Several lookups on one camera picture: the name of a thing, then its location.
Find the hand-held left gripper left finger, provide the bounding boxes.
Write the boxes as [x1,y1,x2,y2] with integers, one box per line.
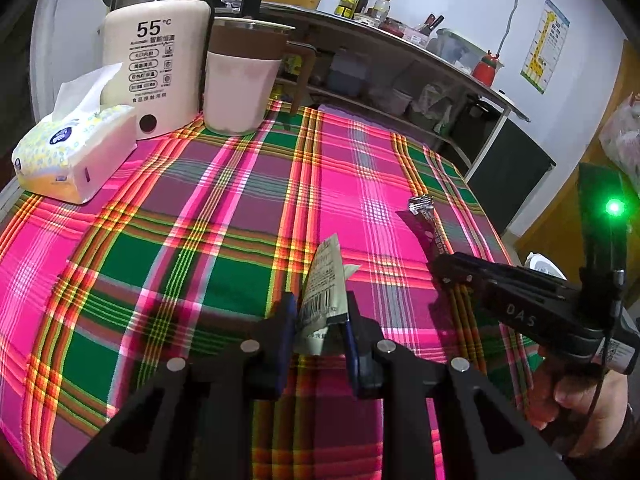
[57,291,299,480]

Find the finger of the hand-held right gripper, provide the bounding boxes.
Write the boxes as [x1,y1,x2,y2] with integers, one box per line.
[439,272,485,302]
[430,251,502,282]

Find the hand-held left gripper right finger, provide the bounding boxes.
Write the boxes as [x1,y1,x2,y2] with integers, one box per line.
[344,290,576,480]

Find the brown stick sachet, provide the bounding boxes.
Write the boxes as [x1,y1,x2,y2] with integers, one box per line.
[395,195,453,261]

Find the white round trash bin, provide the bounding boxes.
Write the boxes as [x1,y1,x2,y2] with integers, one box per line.
[525,252,568,281]

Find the grey barcode wrapper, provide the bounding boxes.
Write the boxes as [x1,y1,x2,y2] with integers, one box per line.
[295,234,362,356]

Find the person's right forearm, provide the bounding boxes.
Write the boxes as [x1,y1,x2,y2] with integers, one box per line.
[565,400,640,480]

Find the person's right hand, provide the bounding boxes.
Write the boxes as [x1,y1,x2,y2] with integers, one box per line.
[525,347,632,458]

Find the wooden door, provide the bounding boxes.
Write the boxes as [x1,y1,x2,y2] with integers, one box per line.
[517,125,640,281]

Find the black cabinet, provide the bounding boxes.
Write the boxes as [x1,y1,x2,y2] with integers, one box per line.
[465,115,557,221]

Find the crumpled white plastic bag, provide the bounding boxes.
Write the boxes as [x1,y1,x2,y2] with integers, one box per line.
[410,82,453,133]

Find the pink green plaid tablecloth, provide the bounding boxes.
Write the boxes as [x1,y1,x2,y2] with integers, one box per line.
[0,97,546,480]

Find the metal kitchen shelf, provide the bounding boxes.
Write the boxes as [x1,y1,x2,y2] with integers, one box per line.
[260,2,531,171]

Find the white plastic tub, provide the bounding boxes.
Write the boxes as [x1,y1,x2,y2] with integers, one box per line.
[385,87,413,116]

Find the hanging plastic bags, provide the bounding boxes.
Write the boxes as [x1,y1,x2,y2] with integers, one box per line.
[599,92,640,181]

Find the red thermos bottle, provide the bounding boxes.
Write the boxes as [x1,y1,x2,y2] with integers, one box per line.
[472,51,503,87]

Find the clear storage container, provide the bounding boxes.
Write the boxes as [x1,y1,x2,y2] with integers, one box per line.
[427,29,488,71]

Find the blue plastic jug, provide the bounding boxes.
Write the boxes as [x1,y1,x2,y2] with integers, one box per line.
[327,50,371,98]

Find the pink knife holder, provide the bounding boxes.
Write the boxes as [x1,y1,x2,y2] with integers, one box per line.
[402,14,445,46]

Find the pink brown jug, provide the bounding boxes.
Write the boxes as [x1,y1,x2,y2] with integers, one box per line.
[202,16,318,136]

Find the yellow oil bottle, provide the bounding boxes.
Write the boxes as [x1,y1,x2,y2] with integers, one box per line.
[282,52,306,78]

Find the white tissue pack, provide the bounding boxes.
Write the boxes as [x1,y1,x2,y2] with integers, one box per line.
[11,61,138,205]

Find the cream water dispenser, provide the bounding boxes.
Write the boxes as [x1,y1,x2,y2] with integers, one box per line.
[101,2,213,141]

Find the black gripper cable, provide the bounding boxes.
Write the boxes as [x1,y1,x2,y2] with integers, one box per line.
[585,220,628,416]

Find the giraffe wall chart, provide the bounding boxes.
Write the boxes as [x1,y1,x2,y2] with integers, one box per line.
[520,0,571,95]

